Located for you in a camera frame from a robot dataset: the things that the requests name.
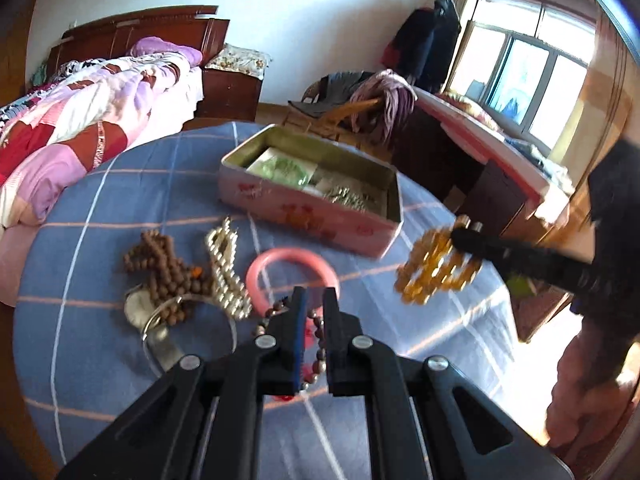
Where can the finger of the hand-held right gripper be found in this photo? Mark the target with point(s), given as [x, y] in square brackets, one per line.
[525, 260]

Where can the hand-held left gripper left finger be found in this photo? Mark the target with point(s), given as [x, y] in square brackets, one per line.
[299, 340]

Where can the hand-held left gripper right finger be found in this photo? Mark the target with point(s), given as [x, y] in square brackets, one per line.
[331, 340]

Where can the pink bangle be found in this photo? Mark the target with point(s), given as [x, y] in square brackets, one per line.
[260, 265]

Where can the pink floral tin box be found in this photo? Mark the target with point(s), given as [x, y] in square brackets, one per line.
[300, 215]

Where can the green jewelry packet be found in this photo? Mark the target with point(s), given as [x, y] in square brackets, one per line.
[282, 170]

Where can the person's right hand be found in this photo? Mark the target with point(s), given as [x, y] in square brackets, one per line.
[580, 405]

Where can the dark desk pink top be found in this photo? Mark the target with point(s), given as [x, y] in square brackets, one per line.
[440, 155]

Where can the silver metal bangle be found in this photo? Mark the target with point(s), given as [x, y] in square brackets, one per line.
[156, 316]

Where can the white round pendant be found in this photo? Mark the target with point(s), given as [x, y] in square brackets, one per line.
[135, 307]

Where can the window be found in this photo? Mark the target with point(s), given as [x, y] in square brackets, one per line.
[520, 75]

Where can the blue checked tablecloth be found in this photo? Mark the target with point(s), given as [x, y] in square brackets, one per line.
[150, 195]

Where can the purple garment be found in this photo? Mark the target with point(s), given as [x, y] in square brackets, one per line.
[390, 95]

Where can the wicker chair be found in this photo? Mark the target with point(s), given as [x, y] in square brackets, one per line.
[345, 112]

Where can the dark hanging clothes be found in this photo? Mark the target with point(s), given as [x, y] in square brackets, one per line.
[430, 45]

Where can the dark wooden nightstand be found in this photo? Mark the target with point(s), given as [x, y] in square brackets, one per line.
[230, 97]

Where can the grey garment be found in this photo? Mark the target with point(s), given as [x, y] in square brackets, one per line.
[325, 87]

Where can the bed with white sheet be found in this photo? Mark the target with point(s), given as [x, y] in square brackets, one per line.
[167, 110]

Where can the floral cloth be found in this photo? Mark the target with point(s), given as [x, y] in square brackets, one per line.
[237, 60]

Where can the pink patchwork quilt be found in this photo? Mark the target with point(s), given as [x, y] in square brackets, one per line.
[75, 125]

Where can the purple pillow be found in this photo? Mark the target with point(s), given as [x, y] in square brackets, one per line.
[167, 50]

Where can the dark wooden headboard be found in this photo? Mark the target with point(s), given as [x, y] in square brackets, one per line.
[150, 27]

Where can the wooden wardrobe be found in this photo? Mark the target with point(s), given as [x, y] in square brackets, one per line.
[12, 55]

